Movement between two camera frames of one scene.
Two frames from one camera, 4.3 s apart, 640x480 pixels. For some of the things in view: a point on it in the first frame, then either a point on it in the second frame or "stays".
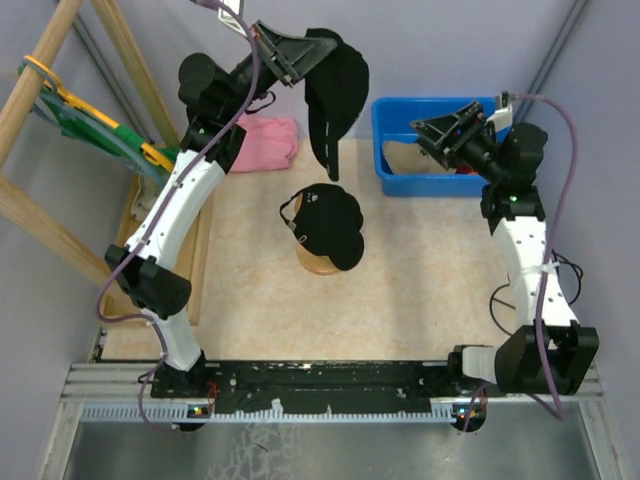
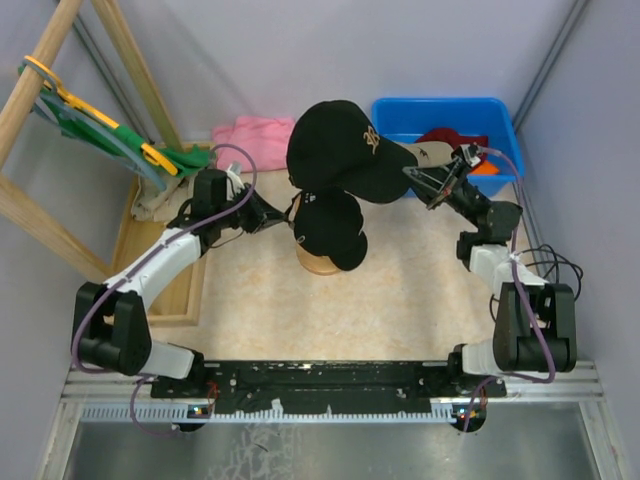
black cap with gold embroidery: [336, 89] → [335, 145]
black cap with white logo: [327, 222] stays
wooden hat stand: [320, 264] stays
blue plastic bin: [392, 120] stays
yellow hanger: [150, 153] stays
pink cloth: [269, 144] stays
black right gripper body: [471, 144] → [446, 182]
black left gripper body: [284, 65] → [245, 214]
